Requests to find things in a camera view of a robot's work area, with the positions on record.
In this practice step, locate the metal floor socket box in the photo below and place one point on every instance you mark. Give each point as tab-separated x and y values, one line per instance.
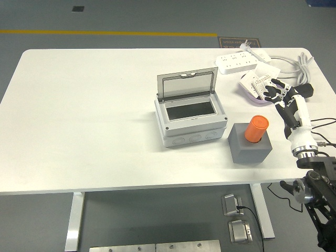
231	204
239	232

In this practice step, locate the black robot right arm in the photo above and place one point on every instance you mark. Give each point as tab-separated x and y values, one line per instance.
319	162

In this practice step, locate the white square paper box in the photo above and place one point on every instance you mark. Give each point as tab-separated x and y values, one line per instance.
267	69

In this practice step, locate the black power adapter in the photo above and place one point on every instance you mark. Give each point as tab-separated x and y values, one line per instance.
307	90

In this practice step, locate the grey block with round hole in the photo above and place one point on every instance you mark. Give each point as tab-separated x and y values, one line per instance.
249	155

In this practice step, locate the black floor hatch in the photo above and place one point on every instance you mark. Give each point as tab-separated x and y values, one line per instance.
78	8

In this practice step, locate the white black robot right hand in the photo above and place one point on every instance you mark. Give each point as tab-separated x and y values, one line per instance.
302	136

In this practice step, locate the metal floor plate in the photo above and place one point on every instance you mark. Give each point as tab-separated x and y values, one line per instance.
189	246
120	249

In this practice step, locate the orange cylindrical battery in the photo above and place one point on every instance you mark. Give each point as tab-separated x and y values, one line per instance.
256	128

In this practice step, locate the brown floor sign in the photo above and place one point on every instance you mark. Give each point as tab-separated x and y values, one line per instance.
231	42

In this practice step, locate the printed white socket packet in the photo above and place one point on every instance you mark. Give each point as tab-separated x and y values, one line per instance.
261	84

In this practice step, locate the yellow floor tape line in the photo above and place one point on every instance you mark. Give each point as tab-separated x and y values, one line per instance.
105	33

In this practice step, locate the white power plug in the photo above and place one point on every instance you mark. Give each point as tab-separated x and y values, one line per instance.
246	45

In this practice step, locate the white table leg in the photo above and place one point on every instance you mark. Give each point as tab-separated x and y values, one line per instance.
74	220
262	210

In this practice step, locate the purple tray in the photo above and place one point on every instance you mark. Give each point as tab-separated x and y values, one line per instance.
256	102

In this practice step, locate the white wall socket panel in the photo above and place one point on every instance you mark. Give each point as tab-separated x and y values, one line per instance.
248	82

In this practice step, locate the grey plastic junction box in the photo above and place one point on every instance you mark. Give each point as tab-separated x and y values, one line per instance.
194	131

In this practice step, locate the smoky transparent box lid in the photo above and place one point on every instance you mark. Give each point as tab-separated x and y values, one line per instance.
187	82

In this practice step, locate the white small adapter block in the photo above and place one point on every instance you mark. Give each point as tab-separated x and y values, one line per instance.
262	56

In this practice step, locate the white power strip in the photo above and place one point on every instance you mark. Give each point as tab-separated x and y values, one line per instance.
236	63

